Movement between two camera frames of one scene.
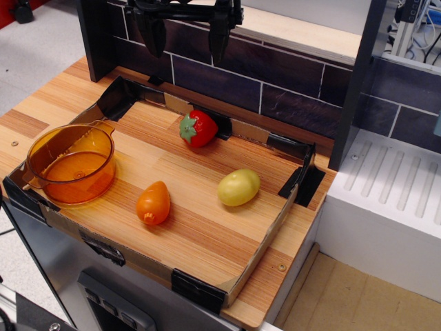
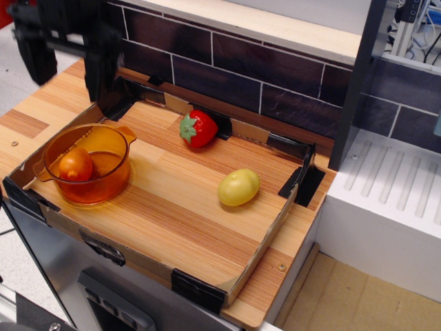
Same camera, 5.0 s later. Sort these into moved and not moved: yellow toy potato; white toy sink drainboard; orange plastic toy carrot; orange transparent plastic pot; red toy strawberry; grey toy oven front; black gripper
Moved: orange plastic toy carrot; black gripper; orange transparent plastic pot
Not moved: white toy sink drainboard; red toy strawberry; grey toy oven front; yellow toy potato
